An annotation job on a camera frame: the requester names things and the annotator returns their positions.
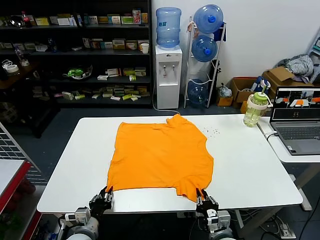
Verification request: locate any black stand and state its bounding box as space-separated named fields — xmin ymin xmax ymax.
xmin=209 ymin=59 xmax=222 ymax=106

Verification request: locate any small yellow cardboard box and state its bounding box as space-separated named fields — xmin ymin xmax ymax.
xmin=216 ymin=95 xmax=234 ymax=107

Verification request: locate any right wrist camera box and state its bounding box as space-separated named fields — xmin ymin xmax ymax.
xmin=206 ymin=209 xmax=231 ymax=232

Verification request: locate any yellow white medicine box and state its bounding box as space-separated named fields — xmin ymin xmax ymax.
xmin=112 ymin=38 xmax=126 ymax=50

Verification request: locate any grey laptop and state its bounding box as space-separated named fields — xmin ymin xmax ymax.
xmin=269 ymin=86 xmax=320 ymax=156

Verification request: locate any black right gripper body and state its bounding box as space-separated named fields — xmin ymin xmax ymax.
xmin=196 ymin=196 xmax=220 ymax=221

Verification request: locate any green drink bottle with straw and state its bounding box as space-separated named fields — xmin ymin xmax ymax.
xmin=243 ymin=83 xmax=273 ymax=128

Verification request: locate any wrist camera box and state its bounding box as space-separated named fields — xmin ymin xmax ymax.
xmin=65 ymin=207 xmax=91 ymax=223
xmin=206 ymin=209 xmax=231 ymax=232

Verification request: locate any white metal jug rack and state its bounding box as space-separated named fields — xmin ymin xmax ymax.
xmin=183 ymin=16 xmax=227 ymax=109

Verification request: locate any dark brown table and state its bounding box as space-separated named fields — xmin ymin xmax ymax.
xmin=0 ymin=61 xmax=61 ymax=138

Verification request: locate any white round device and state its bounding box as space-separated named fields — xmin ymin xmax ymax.
xmin=1 ymin=59 xmax=20 ymax=75

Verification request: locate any orange t-shirt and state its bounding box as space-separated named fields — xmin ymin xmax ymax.
xmin=106 ymin=113 xmax=215 ymax=203

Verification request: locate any white side table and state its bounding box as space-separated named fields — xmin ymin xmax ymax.
xmin=256 ymin=115 xmax=320 ymax=211

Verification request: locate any white wire grid panel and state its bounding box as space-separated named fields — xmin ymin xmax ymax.
xmin=0 ymin=121 xmax=47 ymax=185

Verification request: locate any white water dispenser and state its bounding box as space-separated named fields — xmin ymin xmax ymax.
xmin=154 ymin=45 xmax=183 ymax=110

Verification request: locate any clear plastic bottle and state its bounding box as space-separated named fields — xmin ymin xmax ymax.
xmin=14 ymin=47 xmax=28 ymax=66

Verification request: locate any black shelf unit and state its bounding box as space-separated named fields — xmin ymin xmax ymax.
xmin=0 ymin=0 xmax=153 ymax=109

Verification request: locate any blue water jug with label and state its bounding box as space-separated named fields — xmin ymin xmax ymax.
xmin=156 ymin=6 xmax=182 ymax=50

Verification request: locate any open cardboard box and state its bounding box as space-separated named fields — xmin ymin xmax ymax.
xmin=229 ymin=76 xmax=260 ymax=109

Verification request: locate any blue white bag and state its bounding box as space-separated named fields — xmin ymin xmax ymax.
xmin=251 ymin=76 xmax=272 ymax=93

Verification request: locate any clear glass dome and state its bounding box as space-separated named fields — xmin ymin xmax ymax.
xmin=9 ymin=14 xmax=25 ymax=27

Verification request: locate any large cardboard box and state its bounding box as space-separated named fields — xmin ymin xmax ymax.
xmin=262 ymin=66 xmax=313 ymax=100

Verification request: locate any cola bottle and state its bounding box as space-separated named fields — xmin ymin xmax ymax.
xmin=21 ymin=10 xmax=33 ymax=28

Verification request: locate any light grey plastic stand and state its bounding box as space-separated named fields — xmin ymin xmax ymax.
xmin=307 ymin=32 xmax=320 ymax=66

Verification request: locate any white dispenser power cord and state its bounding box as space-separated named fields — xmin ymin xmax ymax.
xmin=151 ymin=82 xmax=181 ymax=116

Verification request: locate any grey pile of clothes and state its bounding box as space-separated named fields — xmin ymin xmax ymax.
xmin=276 ymin=54 xmax=315 ymax=83

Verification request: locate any blue plastic bottle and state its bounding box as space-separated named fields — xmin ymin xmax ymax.
xmin=47 ymin=37 xmax=57 ymax=53

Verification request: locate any pink red medicine box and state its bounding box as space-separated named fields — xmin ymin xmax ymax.
xmin=131 ymin=9 xmax=142 ymax=24

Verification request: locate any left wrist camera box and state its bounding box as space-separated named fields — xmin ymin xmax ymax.
xmin=65 ymin=207 xmax=91 ymax=223

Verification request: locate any bowl of green fruit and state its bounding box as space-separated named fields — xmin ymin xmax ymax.
xmin=61 ymin=64 xmax=93 ymax=81

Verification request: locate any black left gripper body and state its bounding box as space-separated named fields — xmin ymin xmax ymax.
xmin=89 ymin=194 xmax=113 ymax=218

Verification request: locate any knotted plastic bag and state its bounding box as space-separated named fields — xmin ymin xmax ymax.
xmin=217 ymin=85 xmax=232 ymax=98

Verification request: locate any grey floor power strip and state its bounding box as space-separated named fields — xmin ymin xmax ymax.
xmin=278 ymin=223 xmax=291 ymax=237

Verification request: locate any red white cabinet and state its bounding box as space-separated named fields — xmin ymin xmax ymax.
xmin=0 ymin=158 xmax=43 ymax=240

